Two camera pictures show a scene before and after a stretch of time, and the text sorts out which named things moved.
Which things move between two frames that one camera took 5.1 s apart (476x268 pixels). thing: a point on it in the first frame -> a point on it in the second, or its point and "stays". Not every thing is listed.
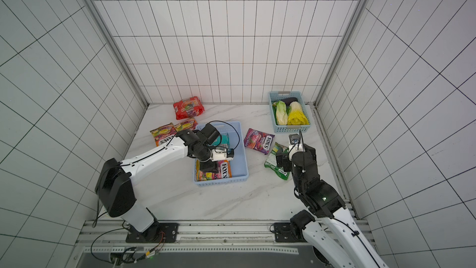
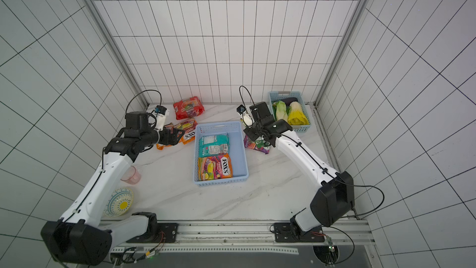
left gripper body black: x=205 y=157 -> x=154 y=136
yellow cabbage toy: x=296 y=116 stays
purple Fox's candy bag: x=258 y=141 stays
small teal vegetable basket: x=289 y=112 stays
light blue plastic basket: x=240 y=170 stays
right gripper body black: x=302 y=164 -> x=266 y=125
